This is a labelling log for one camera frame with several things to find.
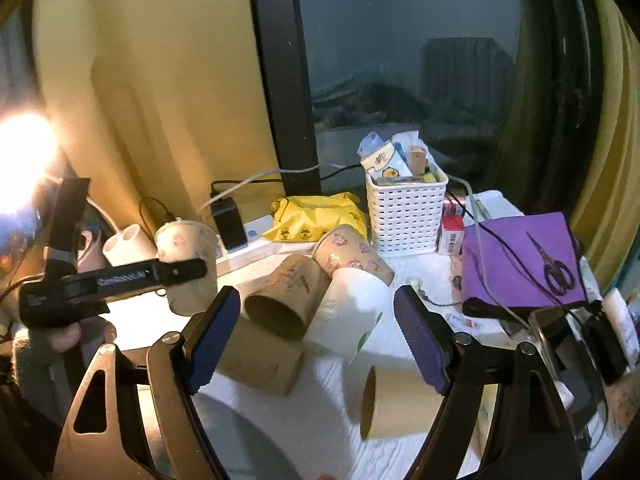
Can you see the brown paper cup front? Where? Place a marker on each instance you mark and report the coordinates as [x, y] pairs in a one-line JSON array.
[[397, 403]]

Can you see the white paper cup green print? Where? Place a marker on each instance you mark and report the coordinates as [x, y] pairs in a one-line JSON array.
[[348, 313]]

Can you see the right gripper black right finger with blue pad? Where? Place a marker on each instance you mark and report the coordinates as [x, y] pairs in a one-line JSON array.
[[530, 436]]

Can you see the brown paper cup lying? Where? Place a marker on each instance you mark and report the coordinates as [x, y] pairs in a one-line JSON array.
[[286, 302]]

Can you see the grey round mat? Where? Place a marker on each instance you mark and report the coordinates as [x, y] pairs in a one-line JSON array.
[[243, 449]]

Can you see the yellow curtain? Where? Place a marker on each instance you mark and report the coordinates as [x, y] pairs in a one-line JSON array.
[[154, 98]]

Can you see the yellow plastic bag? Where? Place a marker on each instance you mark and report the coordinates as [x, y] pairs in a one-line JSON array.
[[305, 219]]

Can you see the white desk lamp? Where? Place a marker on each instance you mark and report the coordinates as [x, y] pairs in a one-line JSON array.
[[28, 149]]

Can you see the small dark scissors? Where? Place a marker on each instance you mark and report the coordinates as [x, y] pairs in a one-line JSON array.
[[558, 276]]

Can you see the person's left hand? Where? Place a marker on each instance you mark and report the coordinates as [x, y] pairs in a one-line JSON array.
[[63, 339]]

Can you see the brown paper cup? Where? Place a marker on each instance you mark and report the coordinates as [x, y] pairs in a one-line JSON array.
[[189, 248], [286, 302], [258, 359], [397, 403]]

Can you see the white plastic lattice basket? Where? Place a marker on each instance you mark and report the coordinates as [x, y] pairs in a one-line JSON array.
[[405, 218]]

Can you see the red white small box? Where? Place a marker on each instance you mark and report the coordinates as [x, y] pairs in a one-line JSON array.
[[452, 229]]

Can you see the black power adapter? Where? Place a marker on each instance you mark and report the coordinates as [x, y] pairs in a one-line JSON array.
[[228, 222]]

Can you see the white power strip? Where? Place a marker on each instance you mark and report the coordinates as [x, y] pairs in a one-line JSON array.
[[256, 248]]

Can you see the pink flower paper cup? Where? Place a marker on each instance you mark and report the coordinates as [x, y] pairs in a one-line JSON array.
[[343, 247]]

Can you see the purple cloth pouch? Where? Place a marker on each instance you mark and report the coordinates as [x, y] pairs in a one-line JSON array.
[[502, 271]]

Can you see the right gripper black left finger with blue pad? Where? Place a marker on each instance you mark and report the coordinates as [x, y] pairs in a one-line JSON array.
[[103, 436]]

